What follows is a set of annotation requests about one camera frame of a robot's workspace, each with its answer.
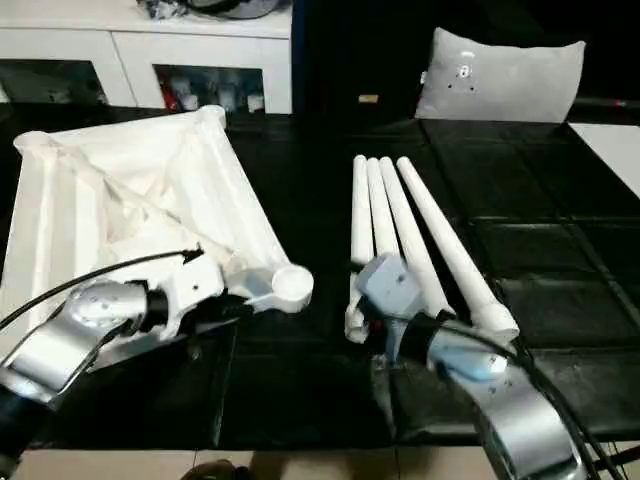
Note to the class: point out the round grey appliance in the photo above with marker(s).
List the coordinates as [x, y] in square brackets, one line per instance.
[235, 7]

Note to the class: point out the grey cushion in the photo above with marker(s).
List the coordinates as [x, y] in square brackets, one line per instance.
[500, 75]

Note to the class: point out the white flat board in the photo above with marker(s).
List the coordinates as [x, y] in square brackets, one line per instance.
[615, 150]

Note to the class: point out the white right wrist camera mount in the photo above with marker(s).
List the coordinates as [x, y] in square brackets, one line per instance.
[390, 285]

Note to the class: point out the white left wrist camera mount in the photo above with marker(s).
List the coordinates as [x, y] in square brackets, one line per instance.
[190, 280]

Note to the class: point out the white plastic table top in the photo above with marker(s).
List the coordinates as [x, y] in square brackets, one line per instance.
[65, 200]

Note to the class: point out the red box in cabinet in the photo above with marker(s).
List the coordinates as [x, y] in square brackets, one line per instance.
[172, 92]

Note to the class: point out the black work mat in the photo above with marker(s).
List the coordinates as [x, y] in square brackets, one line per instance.
[310, 200]

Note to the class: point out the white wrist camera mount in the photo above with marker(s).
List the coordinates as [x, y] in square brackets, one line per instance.
[190, 280]
[390, 285]

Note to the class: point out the tall black cabinet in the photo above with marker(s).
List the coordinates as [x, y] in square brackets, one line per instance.
[340, 50]

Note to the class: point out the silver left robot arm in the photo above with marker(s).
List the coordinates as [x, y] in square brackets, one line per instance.
[95, 310]

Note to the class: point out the small white cup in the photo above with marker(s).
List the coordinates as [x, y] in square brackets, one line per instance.
[190, 102]
[256, 103]

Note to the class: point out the black bar with red mark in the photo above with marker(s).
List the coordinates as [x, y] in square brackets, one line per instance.
[600, 102]

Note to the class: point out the white cabinet with glass doors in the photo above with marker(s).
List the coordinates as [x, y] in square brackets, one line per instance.
[125, 45]

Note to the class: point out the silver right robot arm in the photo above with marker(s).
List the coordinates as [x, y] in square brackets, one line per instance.
[515, 410]

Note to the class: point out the white plastic table leg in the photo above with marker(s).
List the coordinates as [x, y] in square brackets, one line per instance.
[405, 210]
[442, 225]
[361, 210]
[384, 210]

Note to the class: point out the black clutter pile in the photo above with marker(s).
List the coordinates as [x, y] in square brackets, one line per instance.
[157, 7]

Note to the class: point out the dark robot foot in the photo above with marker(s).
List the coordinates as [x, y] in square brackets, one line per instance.
[220, 472]

